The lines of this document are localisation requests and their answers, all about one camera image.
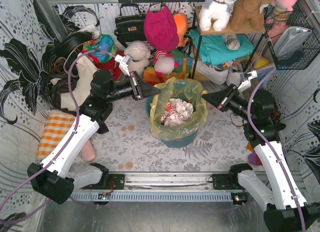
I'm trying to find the magenta cloth bag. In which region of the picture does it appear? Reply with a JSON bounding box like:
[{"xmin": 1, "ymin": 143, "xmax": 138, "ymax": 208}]
[{"xmin": 143, "ymin": 5, "xmax": 179, "ymax": 52}]

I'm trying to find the black wire basket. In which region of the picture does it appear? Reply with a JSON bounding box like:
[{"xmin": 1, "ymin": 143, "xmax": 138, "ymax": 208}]
[{"xmin": 264, "ymin": 4, "xmax": 320, "ymax": 71}]

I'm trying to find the pink cylinder case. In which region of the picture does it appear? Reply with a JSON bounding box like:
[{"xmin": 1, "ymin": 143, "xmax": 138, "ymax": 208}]
[{"xmin": 81, "ymin": 139, "xmax": 97, "ymax": 162}]

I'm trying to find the white plush dog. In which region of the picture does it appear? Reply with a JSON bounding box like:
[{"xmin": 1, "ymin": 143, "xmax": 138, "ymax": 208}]
[{"xmin": 199, "ymin": 0, "xmax": 237, "ymax": 32}]

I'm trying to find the cream canvas tote bag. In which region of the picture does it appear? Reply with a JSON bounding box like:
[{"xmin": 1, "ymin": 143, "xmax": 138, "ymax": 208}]
[{"xmin": 52, "ymin": 56, "xmax": 98, "ymax": 112}]

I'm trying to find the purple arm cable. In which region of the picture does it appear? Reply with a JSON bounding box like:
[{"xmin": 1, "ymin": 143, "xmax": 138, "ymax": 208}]
[
  {"xmin": 0, "ymin": 49, "xmax": 120, "ymax": 225},
  {"xmin": 246, "ymin": 68, "xmax": 307, "ymax": 232}
]

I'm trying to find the striped colourful sock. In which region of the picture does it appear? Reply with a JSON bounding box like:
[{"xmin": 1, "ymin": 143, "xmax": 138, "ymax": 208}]
[{"xmin": 246, "ymin": 142, "xmax": 263, "ymax": 166}]

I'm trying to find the orange plush toy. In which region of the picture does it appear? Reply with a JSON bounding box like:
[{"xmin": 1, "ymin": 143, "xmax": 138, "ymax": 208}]
[{"xmin": 173, "ymin": 13, "xmax": 188, "ymax": 47}]

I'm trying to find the teal folded cloth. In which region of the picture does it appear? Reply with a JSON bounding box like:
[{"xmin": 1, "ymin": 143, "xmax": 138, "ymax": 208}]
[{"xmin": 198, "ymin": 34, "xmax": 255, "ymax": 66}]

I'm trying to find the pink doll striped hat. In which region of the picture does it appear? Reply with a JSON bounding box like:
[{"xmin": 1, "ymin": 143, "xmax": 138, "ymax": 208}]
[{"xmin": 153, "ymin": 50, "xmax": 179, "ymax": 76}]

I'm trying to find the colorful printed cloth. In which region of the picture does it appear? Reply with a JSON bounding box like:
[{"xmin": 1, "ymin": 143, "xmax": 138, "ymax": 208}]
[{"xmin": 82, "ymin": 34, "xmax": 117, "ymax": 64}]

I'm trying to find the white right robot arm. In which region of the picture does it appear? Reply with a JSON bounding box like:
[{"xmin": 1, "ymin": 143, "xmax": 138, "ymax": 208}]
[{"xmin": 202, "ymin": 84, "xmax": 319, "ymax": 232}]

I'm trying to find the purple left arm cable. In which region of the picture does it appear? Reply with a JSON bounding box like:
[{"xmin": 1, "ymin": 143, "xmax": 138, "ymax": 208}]
[{"xmin": 0, "ymin": 49, "xmax": 120, "ymax": 225}]

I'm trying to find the teal trash bin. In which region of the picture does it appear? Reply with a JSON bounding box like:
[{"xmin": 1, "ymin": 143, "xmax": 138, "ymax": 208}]
[{"xmin": 145, "ymin": 96, "xmax": 198, "ymax": 148}]

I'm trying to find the crumpled paper trash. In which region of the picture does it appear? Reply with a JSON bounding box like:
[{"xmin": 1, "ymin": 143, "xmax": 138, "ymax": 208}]
[{"xmin": 160, "ymin": 98, "xmax": 194, "ymax": 128}]

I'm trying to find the silver pouch in basket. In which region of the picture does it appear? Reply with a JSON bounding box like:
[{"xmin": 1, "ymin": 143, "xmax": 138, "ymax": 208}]
[{"xmin": 273, "ymin": 26, "xmax": 313, "ymax": 57}]

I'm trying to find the wooden shelf rack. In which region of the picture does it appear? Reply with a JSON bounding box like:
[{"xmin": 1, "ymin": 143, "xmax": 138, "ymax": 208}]
[{"xmin": 189, "ymin": 6, "xmax": 266, "ymax": 82}]

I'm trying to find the orange checkered towel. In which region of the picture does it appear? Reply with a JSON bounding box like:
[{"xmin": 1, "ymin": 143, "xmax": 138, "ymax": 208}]
[{"xmin": 37, "ymin": 109, "xmax": 75, "ymax": 160}]

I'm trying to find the pink plush toy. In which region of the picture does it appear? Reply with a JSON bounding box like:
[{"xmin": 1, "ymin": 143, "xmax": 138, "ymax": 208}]
[{"xmin": 270, "ymin": 0, "xmax": 298, "ymax": 22}]

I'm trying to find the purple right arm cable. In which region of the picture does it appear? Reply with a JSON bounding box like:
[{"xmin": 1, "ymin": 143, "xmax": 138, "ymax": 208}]
[{"xmin": 246, "ymin": 68, "xmax": 307, "ymax": 232}]

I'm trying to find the rainbow striped bag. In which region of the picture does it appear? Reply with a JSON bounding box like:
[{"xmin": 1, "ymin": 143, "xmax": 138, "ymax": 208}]
[{"xmin": 143, "ymin": 49, "xmax": 194, "ymax": 85}]

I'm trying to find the black round hat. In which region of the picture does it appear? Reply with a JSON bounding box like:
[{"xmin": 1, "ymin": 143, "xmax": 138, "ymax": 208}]
[{"xmin": 53, "ymin": 31, "xmax": 93, "ymax": 58}]

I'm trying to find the black handbag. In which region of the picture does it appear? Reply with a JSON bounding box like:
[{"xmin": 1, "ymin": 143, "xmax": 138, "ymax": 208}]
[{"xmin": 114, "ymin": 3, "xmax": 147, "ymax": 48}]

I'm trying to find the white sneaker left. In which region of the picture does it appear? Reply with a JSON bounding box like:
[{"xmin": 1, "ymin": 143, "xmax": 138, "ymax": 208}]
[{"xmin": 194, "ymin": 61, "xmax": 229, "ymax": 85}]

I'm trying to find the white fluffy plush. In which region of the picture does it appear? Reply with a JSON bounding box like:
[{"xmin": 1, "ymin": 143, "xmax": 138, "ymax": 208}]
[{"xmin": 124, "ymin": 40, "xmax": 151, "ymax": 78}]

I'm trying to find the brown teddy bear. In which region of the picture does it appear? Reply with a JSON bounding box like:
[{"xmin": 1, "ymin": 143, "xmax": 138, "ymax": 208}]
[{"xmin": 230, "ymin": 0, "xmax": 274, "ymax": 31}]

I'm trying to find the white sneaker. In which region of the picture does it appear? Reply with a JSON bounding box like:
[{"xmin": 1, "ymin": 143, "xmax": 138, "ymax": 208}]
[
  {"xmin": 194, "ymin": 61, "xmax": 229, "ymax": 85},
  {"xmin": 225, "ymin": 67, "xmax": 243, "ymax": 87}
]

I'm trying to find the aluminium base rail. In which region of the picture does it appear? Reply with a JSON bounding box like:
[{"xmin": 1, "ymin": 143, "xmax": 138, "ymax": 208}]
[{"xmin": 37, "ymin": 170, "xmax": 307, "ymax": 205}]

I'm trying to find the white sneaker right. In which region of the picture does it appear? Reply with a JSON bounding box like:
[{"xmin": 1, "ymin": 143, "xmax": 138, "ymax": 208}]
[{"xmin": 225, "ymin": 67, "xmax": 243, "ymax": 87}]

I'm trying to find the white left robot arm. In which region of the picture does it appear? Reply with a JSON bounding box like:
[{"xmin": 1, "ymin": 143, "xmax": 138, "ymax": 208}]
[{"xmin": 27, "ymin": 69, "xmax": 161, "ymax": 205}]

